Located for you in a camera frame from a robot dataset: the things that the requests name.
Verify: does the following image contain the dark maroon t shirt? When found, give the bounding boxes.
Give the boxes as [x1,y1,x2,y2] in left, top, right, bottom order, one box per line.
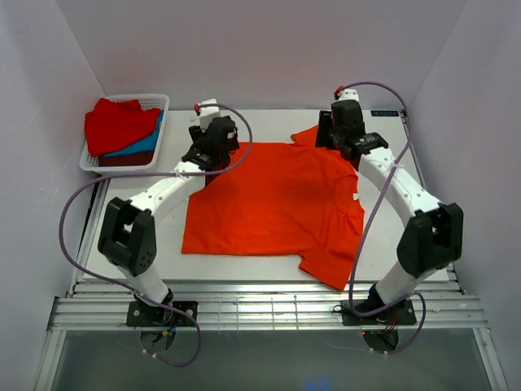
[98,151,154,167]

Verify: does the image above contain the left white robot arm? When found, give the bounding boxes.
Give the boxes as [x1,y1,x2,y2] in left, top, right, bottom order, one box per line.
[98,115,239,326]

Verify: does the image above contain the white plastic basket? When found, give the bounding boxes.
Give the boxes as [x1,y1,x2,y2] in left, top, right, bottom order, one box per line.
[80,94,170,175]

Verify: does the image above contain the blue t shirt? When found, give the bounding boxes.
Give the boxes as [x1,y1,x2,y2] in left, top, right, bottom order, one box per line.
[104,110,164,157]

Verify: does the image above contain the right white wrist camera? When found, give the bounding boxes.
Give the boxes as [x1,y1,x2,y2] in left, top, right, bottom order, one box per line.
[334,86,360,103]

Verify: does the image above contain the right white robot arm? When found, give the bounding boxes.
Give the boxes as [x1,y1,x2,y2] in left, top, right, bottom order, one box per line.
[315,98,464,323]

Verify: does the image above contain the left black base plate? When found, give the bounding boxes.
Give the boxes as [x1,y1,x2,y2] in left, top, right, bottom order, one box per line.
[125,301,198,328]

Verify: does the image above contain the aluminium frame rails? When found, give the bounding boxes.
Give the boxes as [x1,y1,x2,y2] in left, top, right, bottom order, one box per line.
[49,280,488,332]

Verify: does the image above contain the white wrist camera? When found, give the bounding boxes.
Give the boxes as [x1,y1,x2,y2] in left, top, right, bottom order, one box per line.
[190,99,221,130]
[334,86,360,103]

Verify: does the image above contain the blue table label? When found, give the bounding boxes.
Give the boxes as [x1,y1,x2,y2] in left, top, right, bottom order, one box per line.
[370,110,401,117]

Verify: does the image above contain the red t shirt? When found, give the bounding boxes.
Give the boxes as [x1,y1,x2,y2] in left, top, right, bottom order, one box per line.
[84,98,161,157]

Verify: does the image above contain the orange t shirt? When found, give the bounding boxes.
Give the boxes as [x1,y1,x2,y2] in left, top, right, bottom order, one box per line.
[182,127,365,290]

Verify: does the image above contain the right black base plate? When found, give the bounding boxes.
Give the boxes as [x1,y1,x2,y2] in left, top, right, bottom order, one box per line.
[340,298,418,327]

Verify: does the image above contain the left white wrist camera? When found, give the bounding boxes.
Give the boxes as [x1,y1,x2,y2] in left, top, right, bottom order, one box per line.
[190,99,221,130]

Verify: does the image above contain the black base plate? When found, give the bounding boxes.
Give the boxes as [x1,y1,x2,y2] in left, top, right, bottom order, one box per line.
[340,298,418,327]
[125,301,198,328]

